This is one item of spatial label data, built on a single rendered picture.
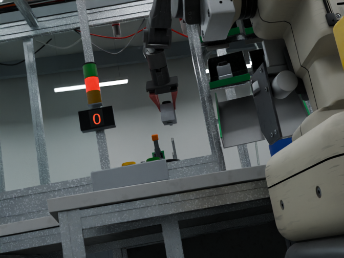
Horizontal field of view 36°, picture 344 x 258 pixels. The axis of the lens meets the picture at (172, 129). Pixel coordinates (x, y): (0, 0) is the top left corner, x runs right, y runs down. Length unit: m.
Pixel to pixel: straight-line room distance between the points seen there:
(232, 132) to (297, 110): 0.23
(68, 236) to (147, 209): 0.18
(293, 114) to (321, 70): 0.74
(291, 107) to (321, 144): 1.23
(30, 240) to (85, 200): 0.39
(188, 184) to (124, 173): 0.34
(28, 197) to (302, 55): 0.89
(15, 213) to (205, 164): 0.56
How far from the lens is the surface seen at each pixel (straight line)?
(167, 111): 1.69
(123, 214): 1.15
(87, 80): 1.91
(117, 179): 1.46
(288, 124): 1.71
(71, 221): 1.16
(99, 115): 1.86
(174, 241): 1.44
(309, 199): 0.62
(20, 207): 1.57
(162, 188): 1.14
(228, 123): 1.74
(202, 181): 1.16
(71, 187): 1.55
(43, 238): 1.49
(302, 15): 1.03
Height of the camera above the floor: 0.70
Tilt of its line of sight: 13 degrees up
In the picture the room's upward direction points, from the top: 10 degrees counter-clockwise
